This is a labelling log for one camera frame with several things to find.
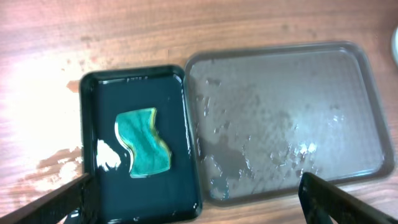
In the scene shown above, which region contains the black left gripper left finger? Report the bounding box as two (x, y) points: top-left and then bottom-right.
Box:
(1, 173), (100, 223)

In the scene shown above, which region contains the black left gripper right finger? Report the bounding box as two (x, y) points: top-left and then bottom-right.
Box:
(298, 172), (397, 224)

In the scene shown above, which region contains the green yellow sponge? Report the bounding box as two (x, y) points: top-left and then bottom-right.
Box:
(114, 108), (172, 179)

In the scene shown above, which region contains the black water basin tray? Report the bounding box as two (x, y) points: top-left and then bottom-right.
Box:
(80, 65), (202, 223)

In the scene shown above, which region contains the dark brown serving tray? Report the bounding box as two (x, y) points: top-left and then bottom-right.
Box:
(185, 41), (395, 207)

